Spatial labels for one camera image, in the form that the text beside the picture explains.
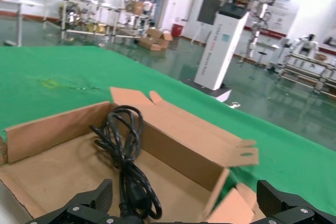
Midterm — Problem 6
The long pipe rack shelf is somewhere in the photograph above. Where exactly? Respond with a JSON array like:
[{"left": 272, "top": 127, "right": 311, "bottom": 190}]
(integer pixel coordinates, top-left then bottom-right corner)
[{"left": 43, "top": 0, "right": 148, "bottom": 42}]

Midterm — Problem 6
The green tablecloth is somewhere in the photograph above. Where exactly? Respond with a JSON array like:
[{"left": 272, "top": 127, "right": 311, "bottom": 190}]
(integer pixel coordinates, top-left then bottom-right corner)
[{"left": 0, "top": 45, "right": 336, "bottom": 224}]

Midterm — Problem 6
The clear tape scrap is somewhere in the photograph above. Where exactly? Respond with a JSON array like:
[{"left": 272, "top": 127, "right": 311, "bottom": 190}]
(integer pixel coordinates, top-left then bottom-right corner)
[{"left": 76, "top": 83, "right": 99, "bottom": 91}]

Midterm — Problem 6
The white kiosk pedestal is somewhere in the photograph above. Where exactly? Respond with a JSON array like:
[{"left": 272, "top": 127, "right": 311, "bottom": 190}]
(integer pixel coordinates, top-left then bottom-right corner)
[{"left": 181, "top": 11, "right": 250, "bottom": 103}]

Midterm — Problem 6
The red-trimmed wall display board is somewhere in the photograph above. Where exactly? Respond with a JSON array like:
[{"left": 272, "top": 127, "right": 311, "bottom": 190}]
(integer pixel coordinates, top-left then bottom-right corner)
[{"left": 217, "top": 0, "right": 307, "bottom": 37}]

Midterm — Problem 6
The black power cable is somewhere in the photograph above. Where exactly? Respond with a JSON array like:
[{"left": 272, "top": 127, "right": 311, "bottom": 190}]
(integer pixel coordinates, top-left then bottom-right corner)
[{"left": 89, "top": 105, "right": 163, "bottom": 221}]

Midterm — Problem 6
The red bin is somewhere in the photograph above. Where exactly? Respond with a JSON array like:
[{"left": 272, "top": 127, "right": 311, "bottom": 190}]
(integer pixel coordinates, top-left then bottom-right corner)
[{"left": 172, "top": 23, "right": 184, "bottom": 37}]

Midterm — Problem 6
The white black-headed humanoid robot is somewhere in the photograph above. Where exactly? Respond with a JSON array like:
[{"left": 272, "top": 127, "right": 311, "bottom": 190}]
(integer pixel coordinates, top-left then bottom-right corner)
[{"left": 291, "top": 34, "right": 320, "bottom": 63}]

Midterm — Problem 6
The white table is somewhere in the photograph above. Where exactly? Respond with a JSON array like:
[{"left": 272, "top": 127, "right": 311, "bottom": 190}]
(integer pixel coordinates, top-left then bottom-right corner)
[{"left": 0, "top": 0, "right": 44, "bottom": 48}]

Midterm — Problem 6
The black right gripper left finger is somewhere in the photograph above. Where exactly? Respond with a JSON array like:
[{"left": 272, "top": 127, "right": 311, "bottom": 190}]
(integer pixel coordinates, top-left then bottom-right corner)
[{"left": 25, "top": 178, "right": 114, "bottom": 224}]

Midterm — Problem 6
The round stool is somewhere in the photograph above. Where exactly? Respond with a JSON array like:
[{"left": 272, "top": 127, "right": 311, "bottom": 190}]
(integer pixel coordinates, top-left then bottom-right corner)
[{"left": 256, "top": 50, "right": 267, "bottom": 70}]

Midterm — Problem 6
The small white humanoid robot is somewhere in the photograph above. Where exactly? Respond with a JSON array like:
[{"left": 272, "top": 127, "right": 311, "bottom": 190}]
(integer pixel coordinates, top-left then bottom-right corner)
[{"left": 141, "top": 0, "right": 158, "bottom": 29}]

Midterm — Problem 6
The low pipe rack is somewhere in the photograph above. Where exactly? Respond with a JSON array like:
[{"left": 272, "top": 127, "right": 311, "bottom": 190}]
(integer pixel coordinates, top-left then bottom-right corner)
[{"left": 279, "top": 52, "right": 336, "bottom": 95}]

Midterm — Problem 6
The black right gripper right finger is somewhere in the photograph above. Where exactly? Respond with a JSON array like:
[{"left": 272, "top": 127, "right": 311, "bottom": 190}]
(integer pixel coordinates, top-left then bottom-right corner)
[{"left": 256, "top": 179, "right": 336, "bottom": 224}]

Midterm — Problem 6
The black monitor panel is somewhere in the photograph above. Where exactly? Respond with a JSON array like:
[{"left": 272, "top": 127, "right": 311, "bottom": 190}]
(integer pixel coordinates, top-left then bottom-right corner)
[{"left": 196, "top": 0, "right": 222, "bottom": 24}]

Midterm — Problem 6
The open cardboard carton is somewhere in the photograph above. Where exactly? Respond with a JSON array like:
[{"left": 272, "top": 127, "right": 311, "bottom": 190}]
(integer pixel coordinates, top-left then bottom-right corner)
[
  {"left": 148, "top": 27, "right": 174, "bottom": 49},
  {"left": 138, "top": 36, "right": 162, "bottom": 51}
]

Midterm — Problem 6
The open cardboard box, torn rim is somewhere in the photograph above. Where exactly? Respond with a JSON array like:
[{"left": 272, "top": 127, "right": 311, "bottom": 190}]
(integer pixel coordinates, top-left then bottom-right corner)
[{"left": 0, "top": 86, "right": 260, "bottom": 224}]

